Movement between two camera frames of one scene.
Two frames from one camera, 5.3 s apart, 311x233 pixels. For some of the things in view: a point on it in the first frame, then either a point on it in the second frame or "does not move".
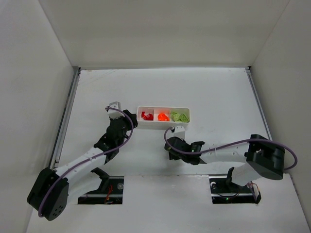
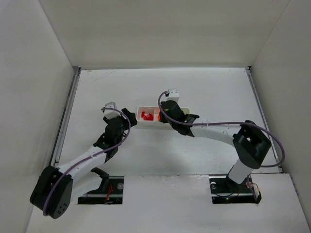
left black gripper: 127,119 does not move
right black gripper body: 171,147 → 164,113
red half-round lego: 149,117 does not move
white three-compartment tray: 162,117 does not move
